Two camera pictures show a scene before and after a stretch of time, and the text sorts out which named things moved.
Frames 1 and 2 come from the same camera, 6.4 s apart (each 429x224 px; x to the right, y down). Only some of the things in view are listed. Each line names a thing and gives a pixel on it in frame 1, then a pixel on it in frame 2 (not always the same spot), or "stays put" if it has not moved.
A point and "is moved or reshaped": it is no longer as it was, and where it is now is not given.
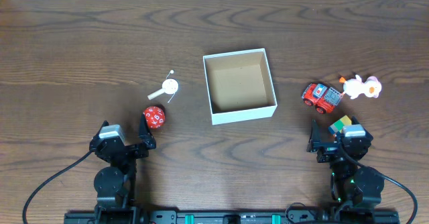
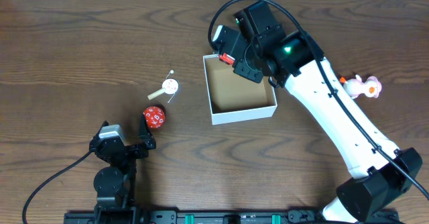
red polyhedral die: [155, 117] stays put
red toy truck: [323, 98] is moved or reshaped
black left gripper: [129, 149] stays put
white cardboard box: [240, 86] stays put
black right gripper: [328, 150] to [243, 69]
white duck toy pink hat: [371, 87] stays put
